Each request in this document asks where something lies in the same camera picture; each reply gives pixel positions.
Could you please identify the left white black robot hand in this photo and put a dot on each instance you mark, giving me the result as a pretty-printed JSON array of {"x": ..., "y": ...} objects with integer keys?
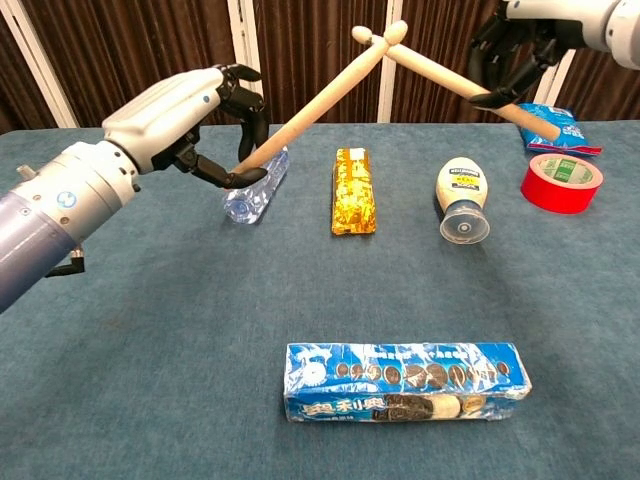
[{"x": 160, "y": 120}]

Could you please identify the red tape roll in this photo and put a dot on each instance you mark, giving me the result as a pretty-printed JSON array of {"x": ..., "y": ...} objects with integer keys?
[{"x": 550, "y": 197}]

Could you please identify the blue snack bag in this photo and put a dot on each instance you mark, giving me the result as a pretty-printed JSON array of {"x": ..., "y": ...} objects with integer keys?
[{"x": 575, "y": 137}]

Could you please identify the left lavender silver robot arm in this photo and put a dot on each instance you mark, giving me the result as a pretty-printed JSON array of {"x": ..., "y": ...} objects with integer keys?
[{"x": 50, "y": 220}]

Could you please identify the dark brown pleated curtain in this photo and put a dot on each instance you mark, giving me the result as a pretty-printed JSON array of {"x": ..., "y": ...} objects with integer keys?
[{"x": 150, "y": 40}]

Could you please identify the white mayonnaise squeeze bottle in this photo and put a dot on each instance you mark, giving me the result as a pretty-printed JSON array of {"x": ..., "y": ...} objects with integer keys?
[{"x": 460, "y": 200}]

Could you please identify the light wooden drumstick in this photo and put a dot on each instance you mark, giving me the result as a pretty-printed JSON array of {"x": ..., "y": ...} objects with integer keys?
[
  {"x": 435, "y": 70},
  {"x": 315, "y": 107}
]

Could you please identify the blue Oreo cookie box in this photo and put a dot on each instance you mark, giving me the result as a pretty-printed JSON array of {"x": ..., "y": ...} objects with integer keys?
[{"x": 400, "y": 385}]

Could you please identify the blue-grey felt table cloth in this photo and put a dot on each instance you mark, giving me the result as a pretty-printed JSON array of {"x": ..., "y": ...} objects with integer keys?
[{"x": 150, "y": 325}]

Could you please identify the gold foil snack pack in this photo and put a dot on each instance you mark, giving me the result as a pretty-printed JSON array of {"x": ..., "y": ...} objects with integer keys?
[{"x": 352, "y": 195}]

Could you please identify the clear plastic water bottle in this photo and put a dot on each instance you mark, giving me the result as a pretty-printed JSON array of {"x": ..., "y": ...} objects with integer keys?
[{"x": 252, "y": 200}]

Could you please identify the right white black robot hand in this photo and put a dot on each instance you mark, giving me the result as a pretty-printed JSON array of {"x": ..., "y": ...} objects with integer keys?
[{"x": 545, "y": 25}]

